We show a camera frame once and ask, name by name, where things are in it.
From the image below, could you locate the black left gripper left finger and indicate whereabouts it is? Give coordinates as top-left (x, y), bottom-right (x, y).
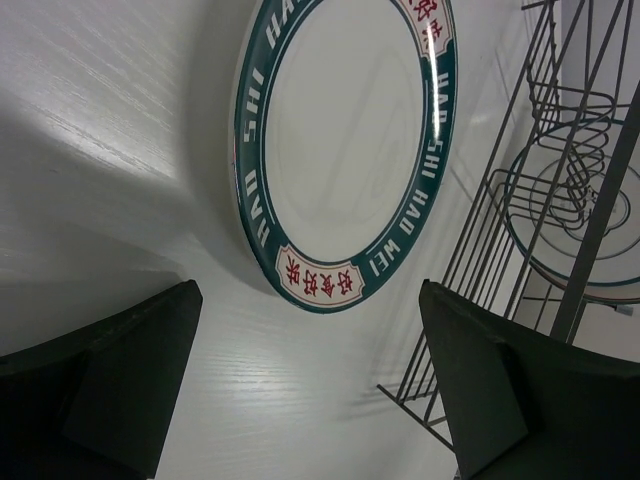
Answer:
top-left (1, 280), bottom-right (203, 479)

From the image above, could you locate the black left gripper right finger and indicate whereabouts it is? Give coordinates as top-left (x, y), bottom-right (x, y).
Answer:
top-left (419, 280), bottom-right (639, 479)

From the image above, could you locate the green rimmed white plate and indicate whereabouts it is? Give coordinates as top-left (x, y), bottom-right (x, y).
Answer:
top-left (232, 1), bottom-right (458, 314)

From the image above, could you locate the grey wire dish rack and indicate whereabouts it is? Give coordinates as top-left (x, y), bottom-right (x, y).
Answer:
top-left (376, 0), bottom-right (640, 447)

